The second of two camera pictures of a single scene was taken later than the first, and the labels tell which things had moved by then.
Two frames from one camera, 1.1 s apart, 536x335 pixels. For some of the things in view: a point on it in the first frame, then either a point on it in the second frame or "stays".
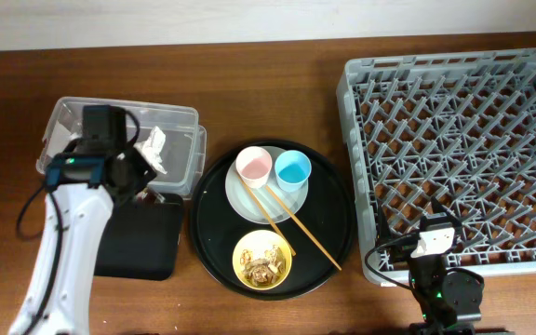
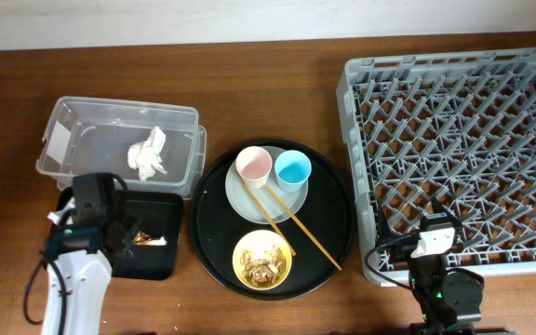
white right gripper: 383,230 stays
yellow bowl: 261,260 stays
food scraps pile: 265,270 stays
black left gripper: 147,171 to 130,223
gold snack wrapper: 150,196 to 141,238
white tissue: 152,148 stays
